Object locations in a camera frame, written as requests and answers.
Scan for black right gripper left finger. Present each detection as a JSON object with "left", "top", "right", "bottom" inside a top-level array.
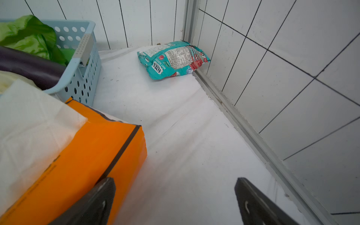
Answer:
[{"left": 50, "top": 177, "right": 116, "bottom": 225}]

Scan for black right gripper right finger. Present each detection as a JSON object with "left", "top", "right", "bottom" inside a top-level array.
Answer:
[{"left": 234, "top": 177, "right": 298, "bottom": 225}]

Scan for orange tissue pack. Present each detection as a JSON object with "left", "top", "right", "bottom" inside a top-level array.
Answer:
[{"left": 1, "top": 80, "right": 147, "bottom": 225}]

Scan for green lettuce toy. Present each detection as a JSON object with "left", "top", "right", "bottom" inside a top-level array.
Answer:
[{"left": 1, "top": 15, "right": 75, "bottom": 66}]

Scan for light blue plastic basket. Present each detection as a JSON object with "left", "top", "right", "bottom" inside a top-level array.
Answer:
[{"left": 40, "top": 20, "right": 101, "bottom": 106}]

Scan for teal snack bag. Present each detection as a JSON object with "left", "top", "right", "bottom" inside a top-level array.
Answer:
[{"left": 137, "top": 41, "right": 211, "bottom": 80}]

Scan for purple eggplant toy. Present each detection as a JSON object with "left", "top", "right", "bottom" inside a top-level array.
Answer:
[{"left": 1, "top": 46, "right": 66, "bottom": 90}]

